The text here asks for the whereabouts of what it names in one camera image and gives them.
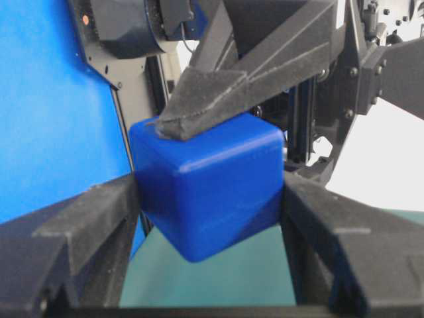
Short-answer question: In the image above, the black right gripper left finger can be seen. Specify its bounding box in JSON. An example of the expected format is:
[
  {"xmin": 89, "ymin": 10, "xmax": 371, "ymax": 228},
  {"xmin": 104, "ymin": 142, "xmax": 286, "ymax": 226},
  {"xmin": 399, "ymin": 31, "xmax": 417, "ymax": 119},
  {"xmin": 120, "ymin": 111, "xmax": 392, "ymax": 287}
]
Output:
[{"xmin": 1, "ymin": 174, "xmax": 139, "ymax": 317}]

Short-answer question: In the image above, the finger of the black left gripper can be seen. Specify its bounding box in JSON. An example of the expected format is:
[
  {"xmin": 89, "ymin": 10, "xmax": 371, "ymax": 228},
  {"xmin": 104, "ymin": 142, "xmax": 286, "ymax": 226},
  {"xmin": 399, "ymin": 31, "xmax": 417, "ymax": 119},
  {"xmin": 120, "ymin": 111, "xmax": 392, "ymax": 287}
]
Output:
[
  {"xmin": 155, "ymin": 3, "xmax": 345, "ymax": 139},
  {"xmin": 191, "ymin": 1, "xmax": 245, "ymax": 72}
]

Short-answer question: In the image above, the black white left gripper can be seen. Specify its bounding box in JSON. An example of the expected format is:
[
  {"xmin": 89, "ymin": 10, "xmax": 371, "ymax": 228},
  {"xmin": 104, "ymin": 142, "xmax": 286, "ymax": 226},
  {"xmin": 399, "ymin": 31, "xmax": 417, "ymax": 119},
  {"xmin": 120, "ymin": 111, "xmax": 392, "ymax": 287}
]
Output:
[{"xmin": 286, "ymin": 1, "xmax": 423, "ymax": 179}]

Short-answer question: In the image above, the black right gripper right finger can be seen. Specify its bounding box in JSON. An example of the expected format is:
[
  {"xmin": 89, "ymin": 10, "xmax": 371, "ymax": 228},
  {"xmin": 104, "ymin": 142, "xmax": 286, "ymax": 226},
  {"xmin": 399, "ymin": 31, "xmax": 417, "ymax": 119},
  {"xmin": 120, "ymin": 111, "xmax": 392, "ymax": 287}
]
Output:
[{"xmin": 281, "ymin": 172, "xmax": 423, "ymax": 317}]

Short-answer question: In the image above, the blue cube block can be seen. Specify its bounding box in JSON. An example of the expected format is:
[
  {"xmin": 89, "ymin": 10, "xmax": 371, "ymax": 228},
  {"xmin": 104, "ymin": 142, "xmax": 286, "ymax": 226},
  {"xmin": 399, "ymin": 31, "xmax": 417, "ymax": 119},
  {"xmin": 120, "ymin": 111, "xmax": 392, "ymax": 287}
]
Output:
[{"xmin": 129, "ymin": 113, "xmax": 285, "ymax": 262}]

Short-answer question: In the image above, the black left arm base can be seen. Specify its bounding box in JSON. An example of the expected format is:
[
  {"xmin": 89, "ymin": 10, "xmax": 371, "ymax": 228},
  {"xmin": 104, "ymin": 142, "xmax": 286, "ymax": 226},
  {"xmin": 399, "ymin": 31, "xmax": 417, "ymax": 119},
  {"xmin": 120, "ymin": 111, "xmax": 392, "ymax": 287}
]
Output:
[{"xmin": 67, "ymin": 1, "xmax": 211, "ymax": 89}]

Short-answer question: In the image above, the black aluminium table rail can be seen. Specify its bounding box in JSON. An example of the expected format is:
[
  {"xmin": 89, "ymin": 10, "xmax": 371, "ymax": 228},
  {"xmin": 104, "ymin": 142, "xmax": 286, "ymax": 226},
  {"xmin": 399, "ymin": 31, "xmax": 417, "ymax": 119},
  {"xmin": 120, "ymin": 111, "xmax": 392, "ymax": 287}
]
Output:
[{"xmin": 112, "ymin": 56, "xmax": 176, "ymax": 173}]

